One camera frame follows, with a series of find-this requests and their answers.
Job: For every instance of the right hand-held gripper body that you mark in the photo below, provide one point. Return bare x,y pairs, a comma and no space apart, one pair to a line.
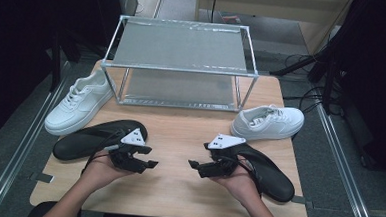
224,140

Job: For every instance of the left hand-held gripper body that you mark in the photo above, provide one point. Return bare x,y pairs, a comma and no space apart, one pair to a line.
133,138

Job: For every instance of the white sneaker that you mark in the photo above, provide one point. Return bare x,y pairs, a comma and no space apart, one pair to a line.
81,106
270,124

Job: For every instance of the black slipper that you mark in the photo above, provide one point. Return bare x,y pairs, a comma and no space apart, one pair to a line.
79,142
274,179

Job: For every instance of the metal shoe rack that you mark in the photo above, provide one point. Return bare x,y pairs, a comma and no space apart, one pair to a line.
180,47

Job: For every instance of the person's right hand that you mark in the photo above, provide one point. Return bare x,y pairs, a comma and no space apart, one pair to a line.
240,184

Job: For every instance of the person's left hand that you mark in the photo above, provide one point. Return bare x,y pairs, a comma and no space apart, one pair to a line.
99,172

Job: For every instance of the grey tape piece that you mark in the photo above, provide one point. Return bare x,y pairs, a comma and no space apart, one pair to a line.
302,201
42,177

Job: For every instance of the black tripod stand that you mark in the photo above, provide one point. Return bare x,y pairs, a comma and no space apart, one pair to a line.
327,79

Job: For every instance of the small red floor item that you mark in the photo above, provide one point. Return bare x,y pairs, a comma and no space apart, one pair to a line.
230,19

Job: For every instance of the wooden cabinet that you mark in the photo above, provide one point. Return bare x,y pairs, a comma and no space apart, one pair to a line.
269,5

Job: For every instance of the black curtain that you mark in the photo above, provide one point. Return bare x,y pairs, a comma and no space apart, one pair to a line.
17,46
377,64

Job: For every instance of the metal floor rail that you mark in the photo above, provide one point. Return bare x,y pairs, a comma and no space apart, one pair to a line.
23,146
159,3
341,163

